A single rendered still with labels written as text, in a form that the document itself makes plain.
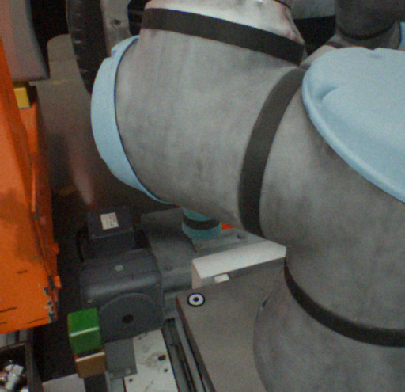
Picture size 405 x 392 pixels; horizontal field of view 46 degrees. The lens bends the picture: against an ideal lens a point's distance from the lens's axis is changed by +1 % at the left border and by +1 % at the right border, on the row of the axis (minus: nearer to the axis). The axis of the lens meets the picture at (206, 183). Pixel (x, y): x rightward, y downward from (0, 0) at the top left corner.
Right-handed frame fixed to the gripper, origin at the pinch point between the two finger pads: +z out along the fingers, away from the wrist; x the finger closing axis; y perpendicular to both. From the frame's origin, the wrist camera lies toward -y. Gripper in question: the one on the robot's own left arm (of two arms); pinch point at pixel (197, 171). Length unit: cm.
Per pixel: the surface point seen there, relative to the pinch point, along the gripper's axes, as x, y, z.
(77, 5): -2.6, -46.1, -7.0
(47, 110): 121, -196, 11
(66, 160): 106, -137, 19
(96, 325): 3.7, 5.6, 22.8
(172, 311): 72, -23, 20
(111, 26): -1.5, -36.1, -8.3
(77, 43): 3.0, -45.6, -2.8
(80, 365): 7.6, 6.1, 28.2
